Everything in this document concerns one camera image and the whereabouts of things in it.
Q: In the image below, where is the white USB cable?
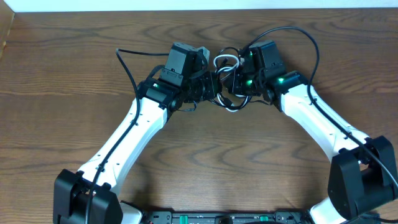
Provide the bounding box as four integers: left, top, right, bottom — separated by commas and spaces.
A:
213, 54, 249, 113

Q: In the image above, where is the black USB cable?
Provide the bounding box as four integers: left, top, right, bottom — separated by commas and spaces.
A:
208, 46, 270, 110

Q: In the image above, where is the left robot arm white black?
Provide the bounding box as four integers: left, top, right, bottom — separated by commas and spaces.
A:
53, 42, 220, 223

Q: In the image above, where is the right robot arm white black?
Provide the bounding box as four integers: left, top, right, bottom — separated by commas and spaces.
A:
225, 40, 397, 223

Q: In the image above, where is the wooden side panel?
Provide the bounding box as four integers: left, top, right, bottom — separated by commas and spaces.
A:
0, 0, 15, 55

